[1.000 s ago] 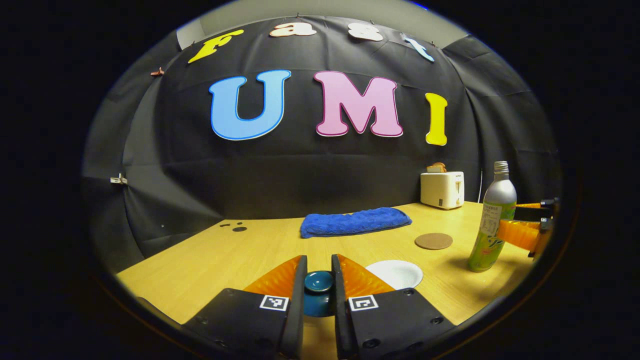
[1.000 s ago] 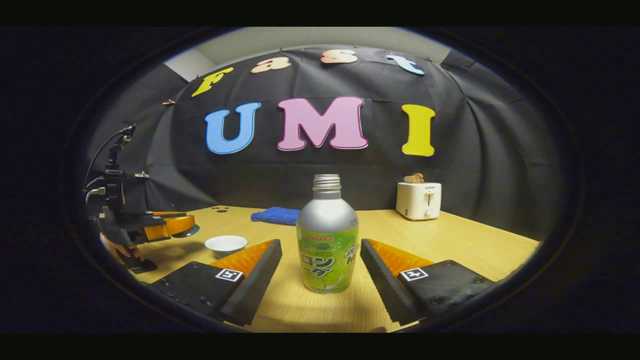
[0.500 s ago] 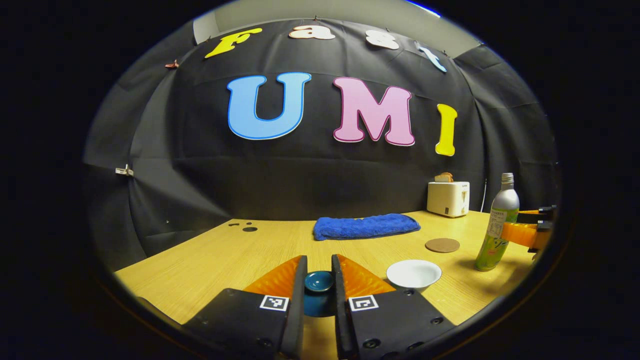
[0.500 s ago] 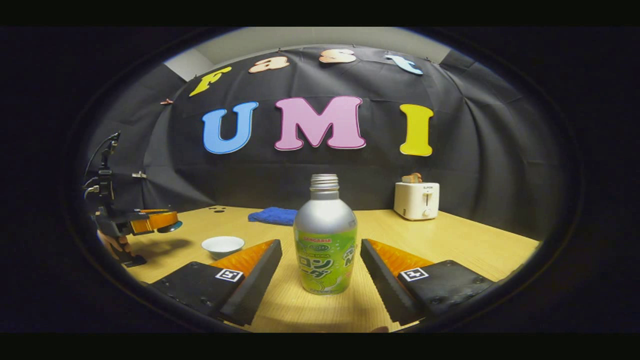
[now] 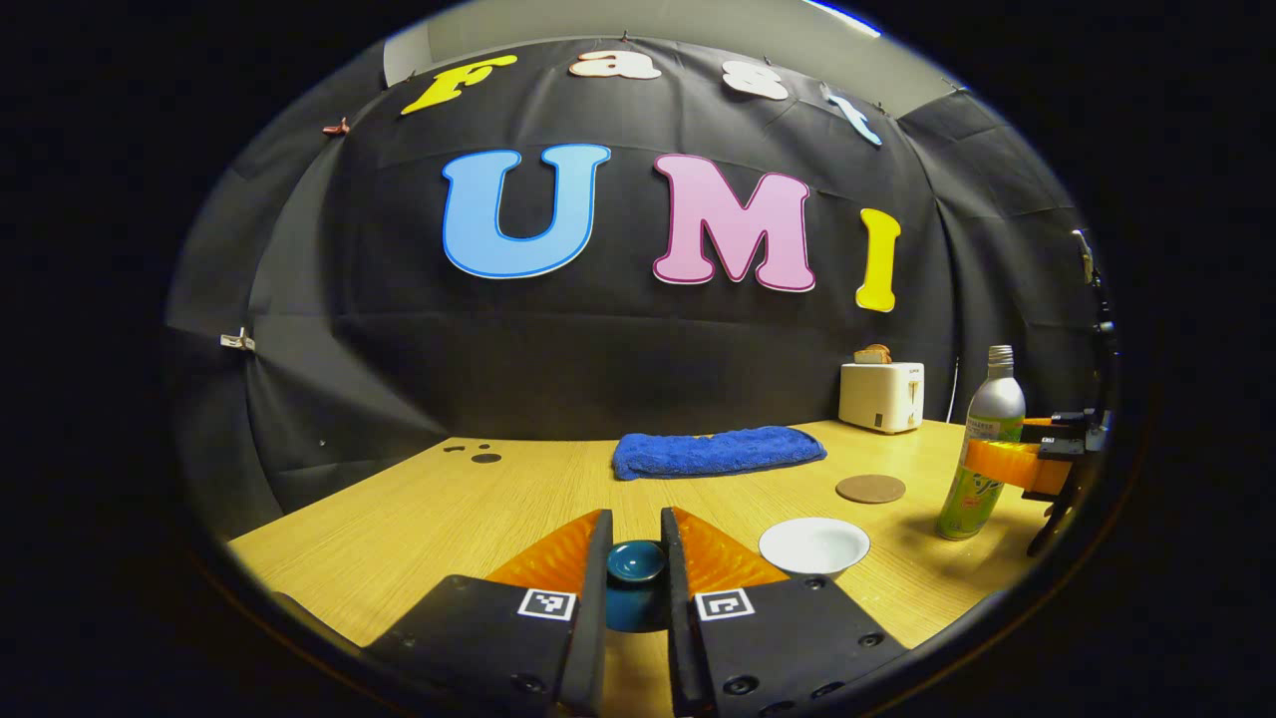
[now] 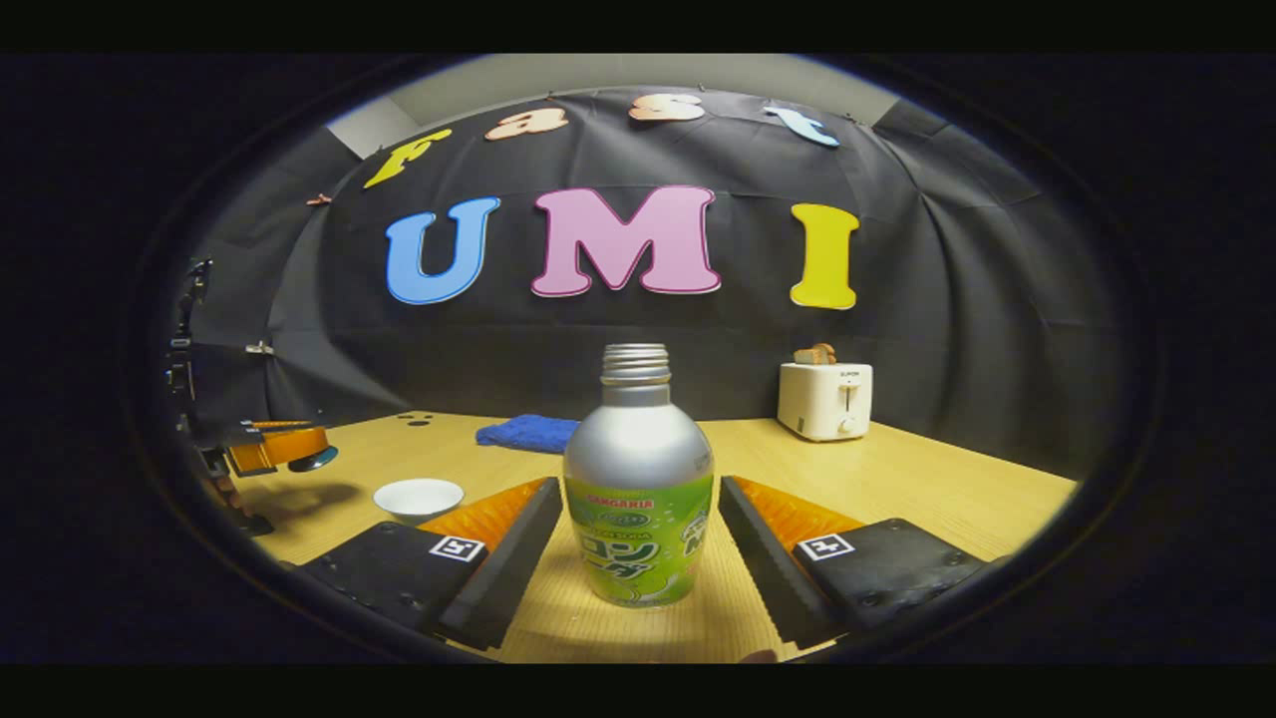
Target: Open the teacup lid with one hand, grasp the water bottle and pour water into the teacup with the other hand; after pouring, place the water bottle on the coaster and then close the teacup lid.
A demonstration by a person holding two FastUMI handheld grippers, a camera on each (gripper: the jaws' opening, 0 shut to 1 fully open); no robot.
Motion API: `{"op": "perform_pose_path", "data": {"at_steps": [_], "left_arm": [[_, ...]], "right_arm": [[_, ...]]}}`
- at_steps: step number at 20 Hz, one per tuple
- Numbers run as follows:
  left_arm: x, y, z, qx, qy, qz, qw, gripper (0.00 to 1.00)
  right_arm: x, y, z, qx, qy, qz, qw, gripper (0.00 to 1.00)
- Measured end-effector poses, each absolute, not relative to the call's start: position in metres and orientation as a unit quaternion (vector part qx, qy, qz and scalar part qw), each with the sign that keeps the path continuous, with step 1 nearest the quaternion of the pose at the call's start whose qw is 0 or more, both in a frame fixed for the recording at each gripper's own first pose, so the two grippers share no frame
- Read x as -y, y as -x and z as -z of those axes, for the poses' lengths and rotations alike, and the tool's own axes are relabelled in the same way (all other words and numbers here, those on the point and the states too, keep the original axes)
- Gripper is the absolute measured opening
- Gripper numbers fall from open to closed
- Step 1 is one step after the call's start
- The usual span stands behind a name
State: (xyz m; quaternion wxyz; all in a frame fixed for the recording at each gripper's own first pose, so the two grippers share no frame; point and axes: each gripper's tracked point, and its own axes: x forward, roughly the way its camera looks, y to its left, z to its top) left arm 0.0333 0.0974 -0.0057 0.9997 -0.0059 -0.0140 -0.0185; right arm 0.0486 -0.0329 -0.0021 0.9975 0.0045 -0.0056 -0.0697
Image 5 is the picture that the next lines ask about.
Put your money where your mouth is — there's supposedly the silver green water bottle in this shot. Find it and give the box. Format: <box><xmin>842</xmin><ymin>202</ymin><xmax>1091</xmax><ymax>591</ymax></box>
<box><xmin>935</xmin><ymin>345</ymin><xmax>1027</xmax><ymax>541</ymax></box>

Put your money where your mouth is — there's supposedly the round brown coaster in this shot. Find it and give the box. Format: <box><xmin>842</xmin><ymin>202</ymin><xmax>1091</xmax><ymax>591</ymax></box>
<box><xmin>835</xmin><ymin>474</ymin><xmax>907</xmax><ymax>505</ymax></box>

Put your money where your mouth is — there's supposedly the blue folded towel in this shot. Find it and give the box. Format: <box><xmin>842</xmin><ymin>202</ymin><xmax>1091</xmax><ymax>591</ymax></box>
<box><xmin>612</xmin><ymin>426</ymin><xmax>827</xmax><ymax>482</ymax></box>

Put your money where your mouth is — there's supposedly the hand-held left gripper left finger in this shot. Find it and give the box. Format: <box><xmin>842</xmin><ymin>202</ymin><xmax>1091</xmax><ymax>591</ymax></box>
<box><xmin>364</xmin><ymin>509</ymin><xmax>614</xmax><ymax>714</ymax></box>

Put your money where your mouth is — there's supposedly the black backdrop cloth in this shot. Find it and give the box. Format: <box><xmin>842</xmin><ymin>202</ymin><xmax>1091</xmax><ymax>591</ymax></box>
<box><xmin>164</xmin><ymin>35</ymin><xmax>1108</xmax><ymax>539</ymax></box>

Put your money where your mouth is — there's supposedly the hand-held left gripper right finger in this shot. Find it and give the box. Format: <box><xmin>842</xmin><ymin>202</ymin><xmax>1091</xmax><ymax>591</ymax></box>
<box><xmin>661</xmin><ymin>507</ymin><xmax>908</xmax><ymax>717</ymax></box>

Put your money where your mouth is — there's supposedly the teal white teacup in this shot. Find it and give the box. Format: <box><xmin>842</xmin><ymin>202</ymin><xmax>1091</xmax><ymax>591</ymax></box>
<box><xmin>759</xmin><ymin>517</ymin><xmax>871</xmax><ymax>579</ymax></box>

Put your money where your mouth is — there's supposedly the white toaster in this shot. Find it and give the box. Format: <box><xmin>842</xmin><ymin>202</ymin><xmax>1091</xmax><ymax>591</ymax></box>
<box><xmin>838</xmin><ymin>361</ymin><xmax>925</xmax><ymax>435</ymax></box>

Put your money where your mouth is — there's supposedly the teal teacup lid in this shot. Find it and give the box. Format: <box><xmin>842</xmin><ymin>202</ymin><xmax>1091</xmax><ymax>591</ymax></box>
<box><xmin>606</xmin><ymin>539</ymin><xmax>667</xmax><ymax>633</ymax></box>

